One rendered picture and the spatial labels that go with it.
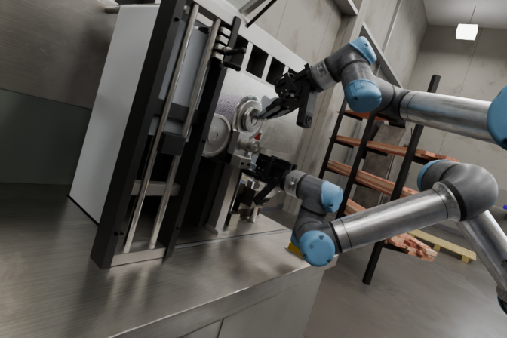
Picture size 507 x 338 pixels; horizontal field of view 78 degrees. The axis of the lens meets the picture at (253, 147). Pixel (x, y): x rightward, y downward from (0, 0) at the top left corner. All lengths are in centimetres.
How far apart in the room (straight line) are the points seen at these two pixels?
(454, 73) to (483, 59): 79
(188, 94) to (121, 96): 22
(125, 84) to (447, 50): 1128
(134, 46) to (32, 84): 30
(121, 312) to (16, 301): 14
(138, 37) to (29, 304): 57
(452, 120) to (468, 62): 1084
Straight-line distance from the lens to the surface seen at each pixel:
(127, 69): 84
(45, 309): 57
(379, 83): 80
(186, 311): 61
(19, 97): 99
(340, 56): 84
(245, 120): 93
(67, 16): 101
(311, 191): 85
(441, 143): 1103
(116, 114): 83
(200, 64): 66
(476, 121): 72
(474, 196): 82
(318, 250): 73
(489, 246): 104
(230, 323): 81
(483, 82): 1139
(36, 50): 99
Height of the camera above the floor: 123
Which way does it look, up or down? 4 degrees down
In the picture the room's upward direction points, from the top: 17 degrees clockwise
